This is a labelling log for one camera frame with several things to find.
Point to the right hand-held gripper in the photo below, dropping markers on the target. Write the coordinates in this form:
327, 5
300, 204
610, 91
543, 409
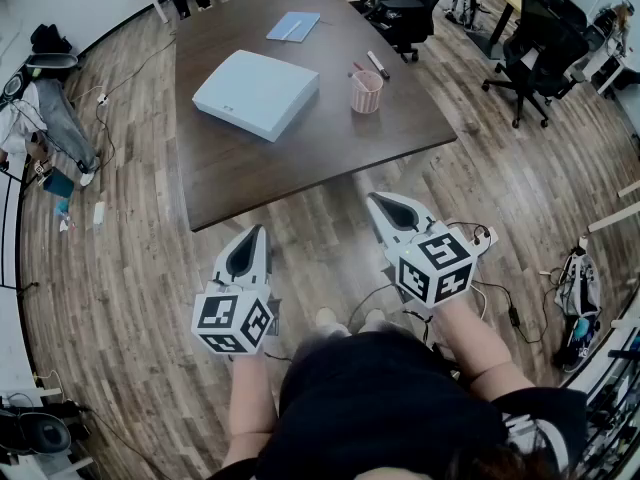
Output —
435, 268

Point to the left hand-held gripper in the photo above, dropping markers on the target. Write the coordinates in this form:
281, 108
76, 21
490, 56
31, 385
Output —
225, 318

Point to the pink pen cup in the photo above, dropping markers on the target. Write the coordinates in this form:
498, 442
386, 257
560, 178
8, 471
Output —
366, 99

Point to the person's left forearm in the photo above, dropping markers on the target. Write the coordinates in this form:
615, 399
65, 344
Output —
250, 403

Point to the person's right forearm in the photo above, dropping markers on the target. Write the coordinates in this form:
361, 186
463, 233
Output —
475, 343

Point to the red pen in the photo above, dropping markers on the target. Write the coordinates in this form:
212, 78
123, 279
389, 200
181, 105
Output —
359, 66

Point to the slim white pen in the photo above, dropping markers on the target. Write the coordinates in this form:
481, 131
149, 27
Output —
293, 29

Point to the white power strip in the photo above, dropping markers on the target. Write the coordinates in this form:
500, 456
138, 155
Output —
488, 236
102, 99

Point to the person's right shoe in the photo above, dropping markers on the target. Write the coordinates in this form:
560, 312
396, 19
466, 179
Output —
374, 318

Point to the person's shoe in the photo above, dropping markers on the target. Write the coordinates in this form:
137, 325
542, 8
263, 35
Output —
330, 320
374, 318

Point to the person's left shoe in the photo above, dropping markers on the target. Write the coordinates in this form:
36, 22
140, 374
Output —
330, 320

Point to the black power adapter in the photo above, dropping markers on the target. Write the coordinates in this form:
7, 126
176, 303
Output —
514, 316

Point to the white floor block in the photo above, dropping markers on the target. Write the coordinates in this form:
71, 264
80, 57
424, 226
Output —
99, 213

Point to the white marker with black end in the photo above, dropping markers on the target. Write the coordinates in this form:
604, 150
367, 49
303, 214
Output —
377, 64

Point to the white flat box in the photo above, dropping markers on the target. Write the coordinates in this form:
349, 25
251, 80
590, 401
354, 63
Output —
257, 95

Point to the white floor scrap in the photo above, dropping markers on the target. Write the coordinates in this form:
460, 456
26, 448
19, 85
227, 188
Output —
65, 225

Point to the blue floor scrap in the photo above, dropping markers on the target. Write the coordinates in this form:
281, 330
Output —
62, 207

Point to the person's black shirt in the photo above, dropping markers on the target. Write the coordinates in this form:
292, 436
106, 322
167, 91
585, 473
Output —
375, 408

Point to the white grey backpack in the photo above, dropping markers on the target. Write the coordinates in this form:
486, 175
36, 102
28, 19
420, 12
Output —
582, 283

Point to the teal bag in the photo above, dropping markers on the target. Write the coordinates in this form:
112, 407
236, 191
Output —
57, 183

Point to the white wooden beam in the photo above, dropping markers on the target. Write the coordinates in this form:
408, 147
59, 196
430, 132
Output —
630, 189
612, 220

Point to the blue black bag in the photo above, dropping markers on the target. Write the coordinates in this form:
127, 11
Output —
582, 338

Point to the blue notebook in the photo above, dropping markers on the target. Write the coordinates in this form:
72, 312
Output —
292, 27

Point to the black round cushion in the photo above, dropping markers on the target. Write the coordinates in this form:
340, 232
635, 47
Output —
45, 433

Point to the metal rack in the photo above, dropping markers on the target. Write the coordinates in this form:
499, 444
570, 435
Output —
615, 393

